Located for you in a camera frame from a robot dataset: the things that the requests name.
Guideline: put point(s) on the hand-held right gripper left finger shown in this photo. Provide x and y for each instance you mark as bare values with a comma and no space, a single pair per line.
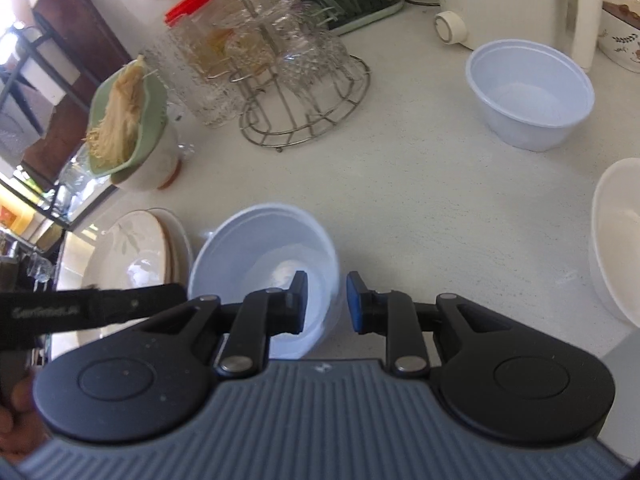
299,305

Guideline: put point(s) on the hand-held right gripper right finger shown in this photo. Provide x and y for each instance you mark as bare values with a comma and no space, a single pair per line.
354,305

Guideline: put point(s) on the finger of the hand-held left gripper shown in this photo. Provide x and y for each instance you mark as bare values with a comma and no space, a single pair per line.
145,300

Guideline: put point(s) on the large pink flower plate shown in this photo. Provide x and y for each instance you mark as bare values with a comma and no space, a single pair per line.
187,255

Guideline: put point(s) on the light blue plastic bowl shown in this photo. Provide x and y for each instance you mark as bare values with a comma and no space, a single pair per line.
260,250
530,105

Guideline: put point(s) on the plain white bowl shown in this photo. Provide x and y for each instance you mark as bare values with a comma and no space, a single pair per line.
617,240

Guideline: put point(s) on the person's left hand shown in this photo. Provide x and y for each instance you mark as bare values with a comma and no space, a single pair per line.
20,410

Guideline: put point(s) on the small stemmed glass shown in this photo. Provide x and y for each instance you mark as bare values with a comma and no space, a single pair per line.
40,270

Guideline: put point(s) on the black dish rack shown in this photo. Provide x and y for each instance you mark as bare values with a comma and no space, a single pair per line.
37,199

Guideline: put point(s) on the white bowl with brown foot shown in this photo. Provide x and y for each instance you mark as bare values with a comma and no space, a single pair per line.
155,170

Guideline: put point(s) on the small clear glass tumbler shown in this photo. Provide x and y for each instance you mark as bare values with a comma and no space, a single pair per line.
75,180

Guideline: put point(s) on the green strainer basket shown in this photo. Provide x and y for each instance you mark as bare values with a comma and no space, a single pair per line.
150,125

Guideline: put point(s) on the enoki mushrooms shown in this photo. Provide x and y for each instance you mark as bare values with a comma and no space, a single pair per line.
120,110

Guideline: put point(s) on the large textured glass tumbler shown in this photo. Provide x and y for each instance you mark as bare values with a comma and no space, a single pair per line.
210,105

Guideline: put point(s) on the set of clear glass cups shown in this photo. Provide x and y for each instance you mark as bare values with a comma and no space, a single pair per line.
310,55

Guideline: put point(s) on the dark wooden cutting board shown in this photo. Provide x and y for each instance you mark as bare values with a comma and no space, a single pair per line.
75,25

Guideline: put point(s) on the glass jar with red lid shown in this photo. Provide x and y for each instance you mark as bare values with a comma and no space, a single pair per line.
190,2

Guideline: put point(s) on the floral ceramic bowl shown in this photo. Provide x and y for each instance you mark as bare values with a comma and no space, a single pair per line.
620,40

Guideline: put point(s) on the brown food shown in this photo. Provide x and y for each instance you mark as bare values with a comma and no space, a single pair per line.
617,8

